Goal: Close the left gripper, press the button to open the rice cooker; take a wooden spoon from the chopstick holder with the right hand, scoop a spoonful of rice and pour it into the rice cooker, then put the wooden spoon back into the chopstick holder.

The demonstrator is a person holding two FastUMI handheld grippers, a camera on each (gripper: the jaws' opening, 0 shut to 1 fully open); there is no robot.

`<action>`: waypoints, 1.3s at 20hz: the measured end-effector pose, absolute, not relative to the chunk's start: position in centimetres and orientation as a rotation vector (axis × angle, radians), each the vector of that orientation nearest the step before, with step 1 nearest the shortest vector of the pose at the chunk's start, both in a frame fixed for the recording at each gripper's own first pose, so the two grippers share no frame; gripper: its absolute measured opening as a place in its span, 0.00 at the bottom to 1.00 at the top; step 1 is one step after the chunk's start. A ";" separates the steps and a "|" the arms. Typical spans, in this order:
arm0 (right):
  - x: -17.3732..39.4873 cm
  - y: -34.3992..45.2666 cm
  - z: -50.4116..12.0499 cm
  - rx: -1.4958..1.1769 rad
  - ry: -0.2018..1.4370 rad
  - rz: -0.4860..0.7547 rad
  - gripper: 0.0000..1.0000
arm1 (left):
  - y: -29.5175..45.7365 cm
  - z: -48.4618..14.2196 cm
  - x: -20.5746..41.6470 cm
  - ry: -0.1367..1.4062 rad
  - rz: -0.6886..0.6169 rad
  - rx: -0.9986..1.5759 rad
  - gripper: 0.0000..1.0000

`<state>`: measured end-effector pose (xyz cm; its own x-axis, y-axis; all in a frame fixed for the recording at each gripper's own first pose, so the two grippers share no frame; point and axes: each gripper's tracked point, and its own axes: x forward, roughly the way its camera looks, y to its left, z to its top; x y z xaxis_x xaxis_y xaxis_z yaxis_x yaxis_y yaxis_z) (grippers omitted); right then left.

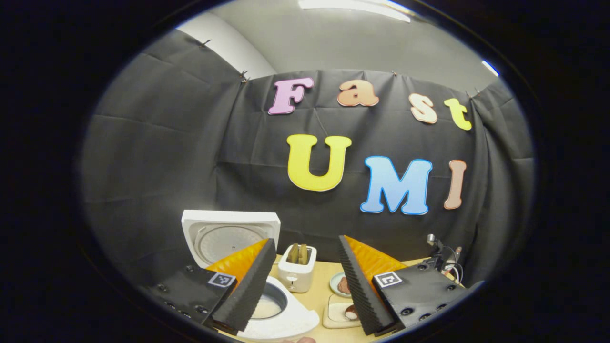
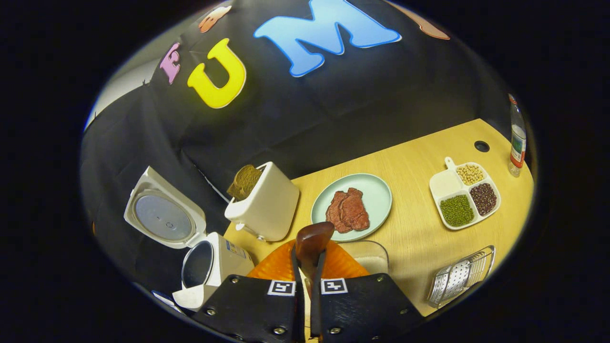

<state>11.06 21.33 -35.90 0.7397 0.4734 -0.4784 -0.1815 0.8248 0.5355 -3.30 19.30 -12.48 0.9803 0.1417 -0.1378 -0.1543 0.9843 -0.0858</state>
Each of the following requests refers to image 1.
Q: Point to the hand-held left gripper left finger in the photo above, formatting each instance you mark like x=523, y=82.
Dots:
x=250, y=290

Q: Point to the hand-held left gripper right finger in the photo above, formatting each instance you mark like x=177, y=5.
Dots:
x=360, y=290

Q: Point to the brown wooden spoon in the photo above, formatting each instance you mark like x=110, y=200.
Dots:
x=351, y=309

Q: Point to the white rice cooker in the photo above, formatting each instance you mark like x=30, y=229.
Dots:
x=228, y=224

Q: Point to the raw meat slice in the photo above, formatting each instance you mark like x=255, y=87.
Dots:
x=344, y=285

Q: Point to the pale green plate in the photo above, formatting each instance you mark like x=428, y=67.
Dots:
x=333, y=286

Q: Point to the white toaster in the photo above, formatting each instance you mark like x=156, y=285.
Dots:
x=296, y=278

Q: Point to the brown bread slice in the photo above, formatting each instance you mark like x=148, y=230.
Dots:
x=303, y=254
x=292, y=254

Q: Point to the black backdrop cloth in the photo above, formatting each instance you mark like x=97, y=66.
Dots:
x=167, y=143

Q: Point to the small ceiling light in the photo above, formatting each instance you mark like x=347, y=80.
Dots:
x=490, y=67

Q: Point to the long ceiling light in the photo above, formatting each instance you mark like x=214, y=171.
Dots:
x=355, y=8

